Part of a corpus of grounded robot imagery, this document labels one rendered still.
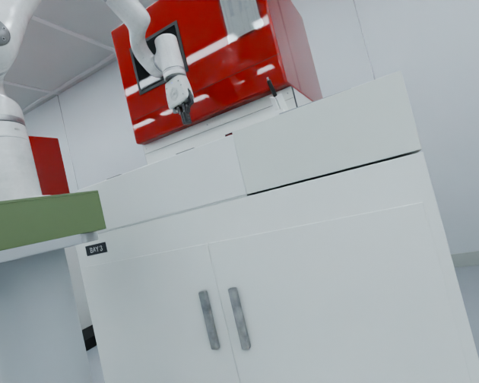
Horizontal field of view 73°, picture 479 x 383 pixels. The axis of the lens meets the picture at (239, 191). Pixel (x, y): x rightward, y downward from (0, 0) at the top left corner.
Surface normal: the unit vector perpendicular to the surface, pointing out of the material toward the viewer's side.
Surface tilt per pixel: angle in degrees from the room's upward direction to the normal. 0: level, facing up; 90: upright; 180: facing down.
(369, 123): 90
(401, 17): 90
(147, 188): 90
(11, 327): 90
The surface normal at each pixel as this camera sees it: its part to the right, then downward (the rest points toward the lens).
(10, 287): 0.21, -0.10
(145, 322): -0.44, 0.07
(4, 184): 0.47, -0.18
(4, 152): 0.68, -0.23
